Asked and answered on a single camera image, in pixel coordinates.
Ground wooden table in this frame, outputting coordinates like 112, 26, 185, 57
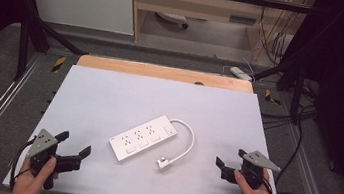
75, 52, 256, 95

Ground person's left hand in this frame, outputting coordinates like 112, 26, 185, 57
10, 151, 62, 194

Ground hanging desk wires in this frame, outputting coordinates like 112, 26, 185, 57
252, 0, 301, 69

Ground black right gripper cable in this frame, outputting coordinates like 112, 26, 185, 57
261, 118, 324, 194

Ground bundle of black floor cables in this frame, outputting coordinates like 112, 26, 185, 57
258, 100, 318, 137

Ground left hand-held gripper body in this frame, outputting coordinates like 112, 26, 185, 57
21, 126, 85, 194

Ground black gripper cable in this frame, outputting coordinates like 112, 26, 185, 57
8, 136, 37, 193
261, 118, 324, 194

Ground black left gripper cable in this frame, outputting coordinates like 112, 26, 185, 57
8, 136, 37, 193

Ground black metal stand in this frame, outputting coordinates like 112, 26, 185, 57
0, 0, 97, 91
247, 49, 321, 127

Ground white object under desk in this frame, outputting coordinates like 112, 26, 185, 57
153, 10, 191, 30

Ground white power cord with plug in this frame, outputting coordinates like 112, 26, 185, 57
156, 116, 198, 174

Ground white table cover board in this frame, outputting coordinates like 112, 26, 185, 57
1, 57, 300, 194

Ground light wooden desk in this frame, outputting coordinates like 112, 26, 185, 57
123, 0, 319, 68

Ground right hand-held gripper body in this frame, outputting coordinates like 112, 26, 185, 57
218, 145, 285, 194

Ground yellow black tape marker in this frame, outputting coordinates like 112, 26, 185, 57
50, 54, 67, 75
263, 88, 284, 107

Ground white floor power strip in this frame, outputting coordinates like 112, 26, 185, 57
228, 65, 255, 83

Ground white cabinet panel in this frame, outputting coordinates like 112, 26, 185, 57
20, 0, 139, 36

